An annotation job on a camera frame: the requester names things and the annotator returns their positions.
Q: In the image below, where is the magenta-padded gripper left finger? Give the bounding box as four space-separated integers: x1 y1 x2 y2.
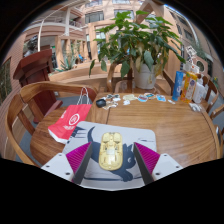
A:
40 141 94 185

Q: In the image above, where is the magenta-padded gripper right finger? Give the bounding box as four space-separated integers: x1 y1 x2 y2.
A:
133 141 184 185

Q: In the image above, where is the yellow computer mouse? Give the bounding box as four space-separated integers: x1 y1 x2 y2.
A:
98 131 124 172

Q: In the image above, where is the grey cat-print mouse pad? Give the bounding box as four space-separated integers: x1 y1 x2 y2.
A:
61 120 158 184

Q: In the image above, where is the red paper bag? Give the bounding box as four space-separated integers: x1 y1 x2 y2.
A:
47 87 93 145

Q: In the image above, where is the wooden armchair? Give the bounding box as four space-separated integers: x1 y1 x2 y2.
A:
209 103 224 158
199 73 220 114
3 80 98 168
106 61 176 96

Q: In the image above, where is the small white packet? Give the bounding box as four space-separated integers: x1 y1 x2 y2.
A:
188 102 203 113

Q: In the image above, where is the small black round object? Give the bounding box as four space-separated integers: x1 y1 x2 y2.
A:
95 98 107 108

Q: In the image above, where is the clear white pump bottle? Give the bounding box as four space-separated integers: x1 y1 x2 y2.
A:
192 81 207 104

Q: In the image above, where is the yellow bottle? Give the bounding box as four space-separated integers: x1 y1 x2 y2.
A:
179 71 198 104

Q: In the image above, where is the blue tube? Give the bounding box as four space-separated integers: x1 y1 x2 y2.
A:
171 69 185 102

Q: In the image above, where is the spiky green agave plant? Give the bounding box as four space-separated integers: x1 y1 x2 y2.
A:
54 49 79 73

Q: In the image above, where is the white sculpture on plinth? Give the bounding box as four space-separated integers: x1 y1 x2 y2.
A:
184 44 201 74

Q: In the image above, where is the dark bronze bust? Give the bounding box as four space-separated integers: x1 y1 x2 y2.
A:
23 34 39 58

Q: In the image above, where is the green plant in white pot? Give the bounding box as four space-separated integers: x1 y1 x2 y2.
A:
88 9 187 90

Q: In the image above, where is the dark red wooden pedestal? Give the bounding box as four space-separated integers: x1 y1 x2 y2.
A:
12 49 64 124

